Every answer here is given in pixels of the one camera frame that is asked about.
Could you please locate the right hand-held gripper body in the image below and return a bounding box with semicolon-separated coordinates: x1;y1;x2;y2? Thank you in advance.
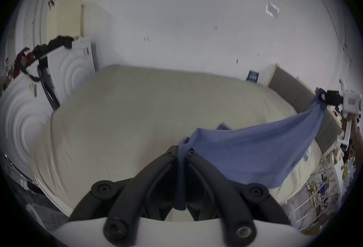
325;79;362;153

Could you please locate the bed with beige sheet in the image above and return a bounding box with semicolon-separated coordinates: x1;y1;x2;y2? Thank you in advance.
30;64;324;221

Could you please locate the person's right hand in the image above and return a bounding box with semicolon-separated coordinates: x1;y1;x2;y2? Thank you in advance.
342;114;363;161

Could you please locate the white washing machine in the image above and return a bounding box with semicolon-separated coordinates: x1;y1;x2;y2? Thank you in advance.
46;39;97;106
0;69;57;163

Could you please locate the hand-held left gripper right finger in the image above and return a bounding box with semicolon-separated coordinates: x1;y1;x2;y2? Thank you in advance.
185;150;292;247

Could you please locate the white wire rack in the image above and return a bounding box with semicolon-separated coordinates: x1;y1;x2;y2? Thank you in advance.
284;152;356;231

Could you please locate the black cloth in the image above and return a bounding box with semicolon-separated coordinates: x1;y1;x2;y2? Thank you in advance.
32;35;75;57

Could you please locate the cream ribbed panel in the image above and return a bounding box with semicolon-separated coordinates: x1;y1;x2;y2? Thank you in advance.
46;0;84;40

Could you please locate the blue shirt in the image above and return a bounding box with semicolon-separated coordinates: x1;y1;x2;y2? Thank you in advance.
172;90;327;211

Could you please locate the red and black bag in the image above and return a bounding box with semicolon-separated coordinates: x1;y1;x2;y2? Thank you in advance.
12;47;41;83

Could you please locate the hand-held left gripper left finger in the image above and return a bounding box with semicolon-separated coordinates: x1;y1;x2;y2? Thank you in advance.
69;145;182;247

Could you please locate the grey padded headboard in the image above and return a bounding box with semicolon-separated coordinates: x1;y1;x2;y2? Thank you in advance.
268;67;343;153

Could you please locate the dark blue box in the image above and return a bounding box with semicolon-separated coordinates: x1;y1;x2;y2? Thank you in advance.
246;70;260;83

